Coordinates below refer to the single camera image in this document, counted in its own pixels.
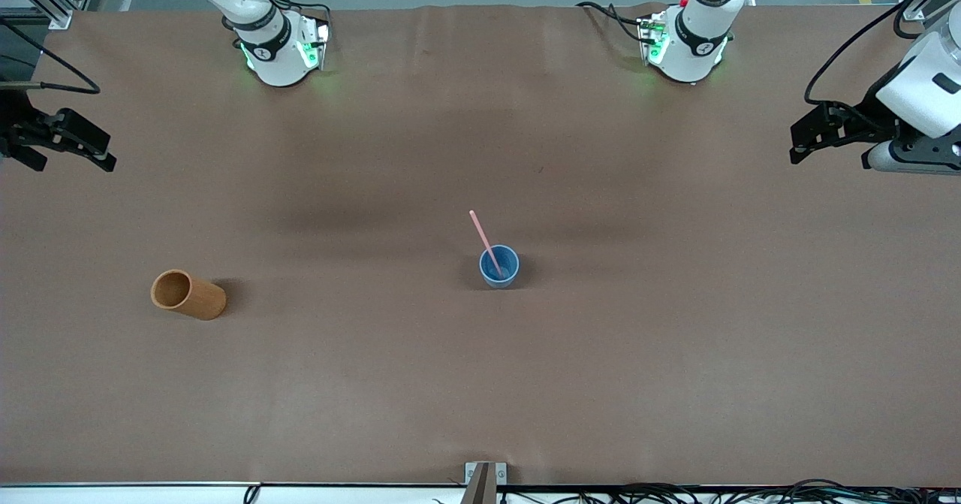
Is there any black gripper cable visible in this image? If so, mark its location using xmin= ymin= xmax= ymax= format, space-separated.
xmin=805 ymin=0 xmax=961 ymax=107
xmin=0 ymin=17 xmax=102 ymax=96

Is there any metal mounting bracket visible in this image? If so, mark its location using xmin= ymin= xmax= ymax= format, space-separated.
xmin=464 ymin=462 xmax=508 ymax=486

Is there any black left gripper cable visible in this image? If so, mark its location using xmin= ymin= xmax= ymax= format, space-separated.
xmin=805 ymin=0 xmax=961 ymax=107

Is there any pink chopstick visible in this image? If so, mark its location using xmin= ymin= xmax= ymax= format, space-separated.
xmin=469 ymin=210 xmax=504 ymax=278

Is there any blue plastic cup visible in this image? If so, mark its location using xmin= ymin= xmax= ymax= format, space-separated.
xmin=479 ymin=244 xmax=520 ymax=289

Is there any black left arm base cable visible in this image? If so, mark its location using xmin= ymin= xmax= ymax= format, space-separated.
xmin=577 ymin=1 xmax=648 ymax=43

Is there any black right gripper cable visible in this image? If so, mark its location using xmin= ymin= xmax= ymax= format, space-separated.
xmin=0 ymin=17 xmax=102 ymax=96

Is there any black arm base cable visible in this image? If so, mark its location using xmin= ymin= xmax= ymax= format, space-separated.
xmin=225 ymin=0 xmax=333 ymax=50
xmin=577 ymin=1 xmax=648 ymax=43

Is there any orange cylindrical cup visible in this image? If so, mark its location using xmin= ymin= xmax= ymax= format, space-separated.
xmin=150 ymin=269 xmax=227 ymax=321

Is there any brown table cover sheet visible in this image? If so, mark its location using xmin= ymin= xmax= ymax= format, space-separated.
xmin=0 ymin=2 xmax=961 ymax=487

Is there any black right arm base cable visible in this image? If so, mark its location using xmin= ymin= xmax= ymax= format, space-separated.
xmin=225 ymin=0 xmax=333 ymax=50

